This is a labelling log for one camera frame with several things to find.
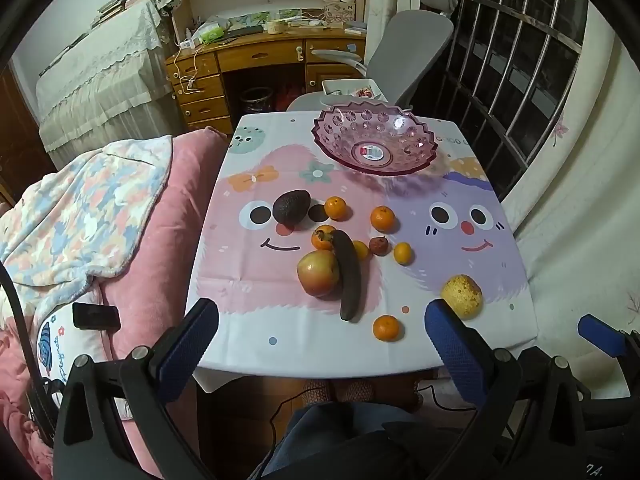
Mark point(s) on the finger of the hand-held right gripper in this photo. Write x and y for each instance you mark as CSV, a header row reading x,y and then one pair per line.
x,y
600,332

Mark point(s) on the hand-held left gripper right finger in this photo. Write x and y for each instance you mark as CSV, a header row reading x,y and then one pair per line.
x,y
455,355

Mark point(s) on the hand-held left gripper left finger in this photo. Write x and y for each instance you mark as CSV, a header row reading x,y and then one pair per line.
x,y
187,347

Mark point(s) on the yellow spotted pear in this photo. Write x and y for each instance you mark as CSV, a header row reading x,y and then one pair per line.
x,y
462,296

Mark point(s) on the orange tangerine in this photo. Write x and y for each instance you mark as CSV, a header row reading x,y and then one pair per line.
x,y
386,328
336,208
382,219

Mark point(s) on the small yellow-orange citrus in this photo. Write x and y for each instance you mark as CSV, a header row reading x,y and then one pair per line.
x,y
402,253

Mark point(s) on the blackened banana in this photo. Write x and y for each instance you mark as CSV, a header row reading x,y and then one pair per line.
x,y
347,280

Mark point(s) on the red yellow apple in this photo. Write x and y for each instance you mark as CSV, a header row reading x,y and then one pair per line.
x,y
317,274

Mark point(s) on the dark avocado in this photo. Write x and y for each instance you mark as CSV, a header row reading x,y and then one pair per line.
x,y
291,207

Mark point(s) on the pink plastic fruit bowl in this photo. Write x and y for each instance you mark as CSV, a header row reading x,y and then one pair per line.
x,y
350,130

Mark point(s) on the black phone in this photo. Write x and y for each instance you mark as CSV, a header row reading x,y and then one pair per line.
x,y
95,316

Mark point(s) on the cartoon monster tablecloth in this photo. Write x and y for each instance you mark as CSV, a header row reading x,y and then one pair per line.
x,y
450,255

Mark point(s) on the person's right foot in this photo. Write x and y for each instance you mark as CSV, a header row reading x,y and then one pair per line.
x,y
359,390

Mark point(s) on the person's foot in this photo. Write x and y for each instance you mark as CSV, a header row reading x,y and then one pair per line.
x,y
359,390
317,390

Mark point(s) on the pink quilt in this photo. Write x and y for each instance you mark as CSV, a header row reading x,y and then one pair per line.
x,y
160,240

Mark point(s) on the white floral sheet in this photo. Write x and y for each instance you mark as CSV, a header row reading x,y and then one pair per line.
x,y
575,210

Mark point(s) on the white printed pillow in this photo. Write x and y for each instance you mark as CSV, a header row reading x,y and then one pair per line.
x,y
60,345

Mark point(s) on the small wrinkled red fruit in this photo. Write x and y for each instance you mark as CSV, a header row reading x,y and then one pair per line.
x,y
378,246

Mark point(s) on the person's left foot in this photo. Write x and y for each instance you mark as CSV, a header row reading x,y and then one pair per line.
x,y
317,390

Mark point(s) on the small yellow citrus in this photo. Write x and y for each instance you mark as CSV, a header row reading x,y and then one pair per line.
x,y
363,251

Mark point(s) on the person's dark trousers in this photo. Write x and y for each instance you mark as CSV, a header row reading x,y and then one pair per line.
x,y
340,442

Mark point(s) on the orange persimmon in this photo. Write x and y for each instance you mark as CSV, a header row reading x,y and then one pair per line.
x,y
322,239

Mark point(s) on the floral fleece blanket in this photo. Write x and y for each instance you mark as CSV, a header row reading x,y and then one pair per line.
x,y
75,210

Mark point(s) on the dark waste bin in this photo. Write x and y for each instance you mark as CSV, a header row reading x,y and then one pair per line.
x,y
256,101

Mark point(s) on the white lace cover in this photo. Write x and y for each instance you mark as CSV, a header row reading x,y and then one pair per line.
x,y
100,75

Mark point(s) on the metal window grille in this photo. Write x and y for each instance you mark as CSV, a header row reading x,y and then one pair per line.
x,y
505,60

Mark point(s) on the white storage box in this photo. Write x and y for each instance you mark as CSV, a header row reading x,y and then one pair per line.
x,y
345,85

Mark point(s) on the wooden desk with drawers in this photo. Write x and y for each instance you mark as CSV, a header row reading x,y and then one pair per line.
x,y
265,52

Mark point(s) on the grey office chair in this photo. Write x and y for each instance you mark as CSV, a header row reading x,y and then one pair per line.
x,y
405,50

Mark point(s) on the green tissue pack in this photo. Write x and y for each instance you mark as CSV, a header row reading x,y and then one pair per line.
x,y
214,34

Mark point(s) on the stack of books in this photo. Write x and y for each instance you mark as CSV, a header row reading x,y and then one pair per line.
x,y
122,5

